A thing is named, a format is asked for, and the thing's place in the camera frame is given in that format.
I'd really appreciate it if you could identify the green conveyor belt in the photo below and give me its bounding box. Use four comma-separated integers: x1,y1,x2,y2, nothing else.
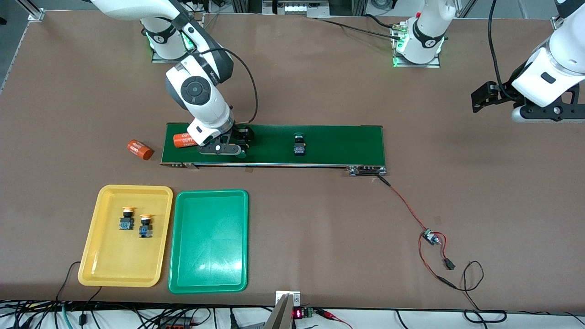
160,122,387,177

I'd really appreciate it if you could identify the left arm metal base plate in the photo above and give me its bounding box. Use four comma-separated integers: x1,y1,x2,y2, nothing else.
392,23,441,69

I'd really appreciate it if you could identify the white background device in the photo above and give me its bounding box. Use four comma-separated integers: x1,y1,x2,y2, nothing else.
273,0,330,15

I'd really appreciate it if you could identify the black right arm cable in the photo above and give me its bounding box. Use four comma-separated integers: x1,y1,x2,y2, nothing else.
203,47,259,126

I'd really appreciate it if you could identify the orange black power strip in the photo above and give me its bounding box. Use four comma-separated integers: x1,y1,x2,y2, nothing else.
158,318,202,329

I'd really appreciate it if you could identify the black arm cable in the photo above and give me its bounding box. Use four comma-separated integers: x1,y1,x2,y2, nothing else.
203,47,259,126
488,0,519,101

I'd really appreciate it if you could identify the red alligator clip lead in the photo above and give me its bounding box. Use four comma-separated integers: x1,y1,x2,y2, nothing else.
316,309,352,329

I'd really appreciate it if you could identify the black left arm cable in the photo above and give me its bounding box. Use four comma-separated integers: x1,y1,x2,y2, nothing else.
488,0,519,101

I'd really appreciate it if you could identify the red black wire with connector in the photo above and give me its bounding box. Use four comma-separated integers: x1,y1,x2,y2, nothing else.
418,232,457,289

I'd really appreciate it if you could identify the yellow plastic tray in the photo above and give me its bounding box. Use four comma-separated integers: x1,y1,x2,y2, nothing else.
78,185,174,288

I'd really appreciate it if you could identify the red black conveyor wire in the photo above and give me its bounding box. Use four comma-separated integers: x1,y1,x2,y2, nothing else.
378,175,430,233

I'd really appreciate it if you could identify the grey wedge camera mount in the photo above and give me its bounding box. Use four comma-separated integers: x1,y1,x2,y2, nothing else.
264,294,295,329

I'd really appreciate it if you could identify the small metal bracket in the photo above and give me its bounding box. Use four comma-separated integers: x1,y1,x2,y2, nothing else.
276,291,301,308

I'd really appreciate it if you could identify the black cable on table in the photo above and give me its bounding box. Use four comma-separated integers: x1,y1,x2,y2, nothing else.
315,17,405,38

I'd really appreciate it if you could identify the orange cylinder white 4680 print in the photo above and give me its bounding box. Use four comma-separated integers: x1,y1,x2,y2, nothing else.
127,139,154,160
173,132,199,149

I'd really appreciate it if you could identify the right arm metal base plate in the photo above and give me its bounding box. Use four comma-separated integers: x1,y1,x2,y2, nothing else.
152,13,205,64

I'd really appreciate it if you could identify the black looped cable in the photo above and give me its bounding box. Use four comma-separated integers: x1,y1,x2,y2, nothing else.
462,260,507,324

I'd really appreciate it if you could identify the green plastic tray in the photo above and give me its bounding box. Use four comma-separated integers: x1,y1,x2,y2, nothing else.
168,189,249,294

